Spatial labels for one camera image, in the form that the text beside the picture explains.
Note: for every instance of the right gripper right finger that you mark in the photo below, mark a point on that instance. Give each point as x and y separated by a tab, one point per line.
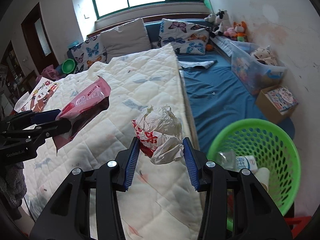
255	215

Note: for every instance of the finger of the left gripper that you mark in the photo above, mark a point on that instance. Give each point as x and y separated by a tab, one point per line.
45	130
37	118

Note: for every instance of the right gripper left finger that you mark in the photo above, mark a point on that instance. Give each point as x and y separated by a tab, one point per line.
66	215

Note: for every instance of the clear plastic round lid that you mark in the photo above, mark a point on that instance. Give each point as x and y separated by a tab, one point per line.
227	160

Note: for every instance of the green plastic laundry basket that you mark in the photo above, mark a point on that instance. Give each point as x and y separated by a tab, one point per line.
272	148

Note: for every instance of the white red paper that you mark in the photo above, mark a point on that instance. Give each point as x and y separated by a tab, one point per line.
160	134

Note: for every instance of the white paper cup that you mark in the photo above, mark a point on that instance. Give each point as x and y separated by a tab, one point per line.
263	176

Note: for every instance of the red panda picture book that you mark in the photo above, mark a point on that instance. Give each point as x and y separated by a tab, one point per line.
37	99

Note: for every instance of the white milk carton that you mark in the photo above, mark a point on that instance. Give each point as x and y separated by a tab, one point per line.
246	161

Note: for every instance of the grey knit glove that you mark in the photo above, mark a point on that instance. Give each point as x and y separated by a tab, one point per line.
13	185

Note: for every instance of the green plastic bowl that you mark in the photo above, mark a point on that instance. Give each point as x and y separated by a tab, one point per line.
68	66

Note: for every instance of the red plastic stool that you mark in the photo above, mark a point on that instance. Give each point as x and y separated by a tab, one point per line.
298	223

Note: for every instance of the dark wooden door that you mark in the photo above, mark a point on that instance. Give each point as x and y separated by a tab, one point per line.
37	40

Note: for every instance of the white quilted mattress pad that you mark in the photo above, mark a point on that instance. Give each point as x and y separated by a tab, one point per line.
161	202

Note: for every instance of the butterfly print pillow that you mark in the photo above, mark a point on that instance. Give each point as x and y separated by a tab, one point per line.
185	37
87	53

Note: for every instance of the brown cardboard box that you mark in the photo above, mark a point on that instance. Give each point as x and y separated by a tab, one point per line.
268	109

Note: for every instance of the blue bed sheet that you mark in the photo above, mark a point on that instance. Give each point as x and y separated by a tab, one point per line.
216	96

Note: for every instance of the colourful picture book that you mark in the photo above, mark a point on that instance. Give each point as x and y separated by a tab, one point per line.
282	99

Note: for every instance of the grey plain pillow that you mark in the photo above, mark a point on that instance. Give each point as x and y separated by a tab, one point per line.
125	39

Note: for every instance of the clear plastic storage bin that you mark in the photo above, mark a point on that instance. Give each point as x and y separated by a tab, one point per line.
254	73

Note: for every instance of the pink pig plush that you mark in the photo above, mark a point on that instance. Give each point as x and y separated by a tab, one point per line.
230	33

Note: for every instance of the orange fox plush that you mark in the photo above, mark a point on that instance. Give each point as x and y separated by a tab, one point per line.
240	29

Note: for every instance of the black white cow plush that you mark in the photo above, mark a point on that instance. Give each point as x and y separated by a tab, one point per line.
222	23

